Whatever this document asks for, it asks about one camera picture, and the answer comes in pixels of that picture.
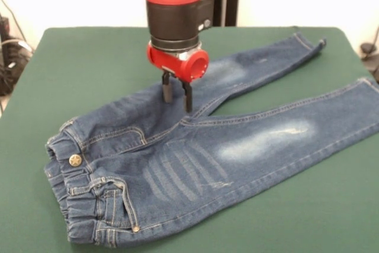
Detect black upright bar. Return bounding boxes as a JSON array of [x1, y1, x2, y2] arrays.
[[0, 17, 9, 43]]

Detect dark green table cloth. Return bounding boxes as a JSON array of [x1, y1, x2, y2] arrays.
[[0, 26, 379, 253]]

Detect blue denim jeans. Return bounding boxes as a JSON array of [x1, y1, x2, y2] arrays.
[[43, 33, 379, 249]]

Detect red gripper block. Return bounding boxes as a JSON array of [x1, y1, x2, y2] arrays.
[[147, 42, 210, 114]]

